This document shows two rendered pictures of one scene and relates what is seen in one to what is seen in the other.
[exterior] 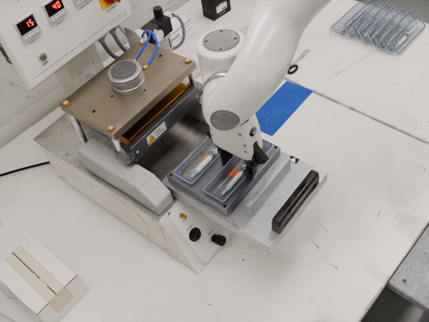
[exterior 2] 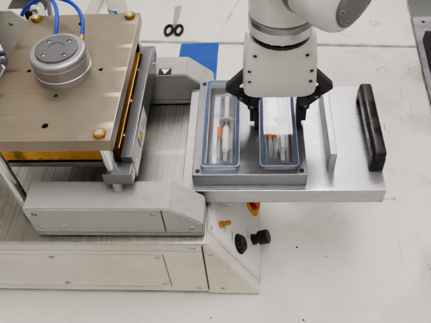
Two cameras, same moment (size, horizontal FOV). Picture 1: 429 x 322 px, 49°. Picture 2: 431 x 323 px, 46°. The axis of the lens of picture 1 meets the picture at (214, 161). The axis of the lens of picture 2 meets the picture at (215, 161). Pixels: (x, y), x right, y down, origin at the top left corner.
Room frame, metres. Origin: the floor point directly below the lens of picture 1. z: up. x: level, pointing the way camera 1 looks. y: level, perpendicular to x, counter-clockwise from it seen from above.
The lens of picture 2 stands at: (0.30, 0.37, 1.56)
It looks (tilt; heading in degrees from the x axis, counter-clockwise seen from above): 50 degrees down; 320
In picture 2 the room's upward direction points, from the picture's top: 6 degrees counter-clockwise
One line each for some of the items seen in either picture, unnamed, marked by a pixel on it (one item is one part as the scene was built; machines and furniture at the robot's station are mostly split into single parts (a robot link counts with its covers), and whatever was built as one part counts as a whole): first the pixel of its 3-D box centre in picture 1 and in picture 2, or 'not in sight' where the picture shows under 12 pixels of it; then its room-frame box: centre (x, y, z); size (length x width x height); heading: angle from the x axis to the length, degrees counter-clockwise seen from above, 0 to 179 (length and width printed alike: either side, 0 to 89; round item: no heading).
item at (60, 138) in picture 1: (138, 131); (76, 154); (0.89, 0.18, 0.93); 0.46 x 0.35 x 0.01; 43
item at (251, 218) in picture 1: (242, 177); (279, 134); (0.64, -0.05, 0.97); 0.30 x 0.22 x 0.08; 43
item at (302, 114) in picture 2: (255, 167); (307, 106); (0.61, -0.08, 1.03); 0.03 x 0.03 x 0.07; 43
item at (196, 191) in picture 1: (224, 164); (249, 129); (0.67, -0.02, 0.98); 0.20 x 0.17 x 0.03; 133
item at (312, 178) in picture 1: (295, 200); (370, 124); (0.54, -0.15, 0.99); 0.15 x 0.02 x 0.04; 133
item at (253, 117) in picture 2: (221, 150); (248, 107); (0.68, -0.02, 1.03); 0.03 x 0.03 x 0.07; 43
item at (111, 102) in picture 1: (127, 81); (52, 75); (0.90, 0.16, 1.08); 0.31 x 0.24 x 0.13; 133
